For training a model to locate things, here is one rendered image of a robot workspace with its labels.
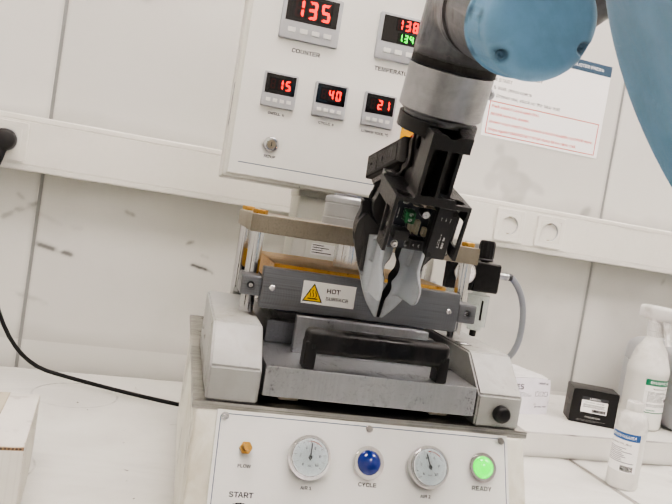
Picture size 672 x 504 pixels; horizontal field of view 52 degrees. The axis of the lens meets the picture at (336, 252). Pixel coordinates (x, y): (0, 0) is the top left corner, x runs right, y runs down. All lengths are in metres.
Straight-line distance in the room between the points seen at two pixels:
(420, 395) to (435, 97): 0.30
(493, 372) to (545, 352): 0.92
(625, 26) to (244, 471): 0.57
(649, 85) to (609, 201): 1.56
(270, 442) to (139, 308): 0.77
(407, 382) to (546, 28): 0.38
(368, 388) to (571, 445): 0.74
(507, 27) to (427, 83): 0.14
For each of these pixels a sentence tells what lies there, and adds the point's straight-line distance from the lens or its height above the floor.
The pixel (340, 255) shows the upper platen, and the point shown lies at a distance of 0.85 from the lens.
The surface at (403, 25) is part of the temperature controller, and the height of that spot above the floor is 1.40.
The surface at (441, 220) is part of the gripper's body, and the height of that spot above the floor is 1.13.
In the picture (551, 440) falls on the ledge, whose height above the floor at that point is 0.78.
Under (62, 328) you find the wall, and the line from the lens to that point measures 1.42.
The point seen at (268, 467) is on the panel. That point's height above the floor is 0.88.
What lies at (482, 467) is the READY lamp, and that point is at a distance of 0.73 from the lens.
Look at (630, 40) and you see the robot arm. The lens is 0.17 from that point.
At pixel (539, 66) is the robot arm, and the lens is 0.48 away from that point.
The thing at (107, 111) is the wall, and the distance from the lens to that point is 1.39.
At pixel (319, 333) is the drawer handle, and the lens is 0.67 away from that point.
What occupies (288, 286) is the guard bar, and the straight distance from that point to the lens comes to 0.75.
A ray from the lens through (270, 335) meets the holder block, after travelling 0.78.
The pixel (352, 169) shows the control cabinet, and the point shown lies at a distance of 1.00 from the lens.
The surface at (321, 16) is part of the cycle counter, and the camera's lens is 1.01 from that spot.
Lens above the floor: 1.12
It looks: 3 degrees down
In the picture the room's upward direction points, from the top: 9 degrees clockwise
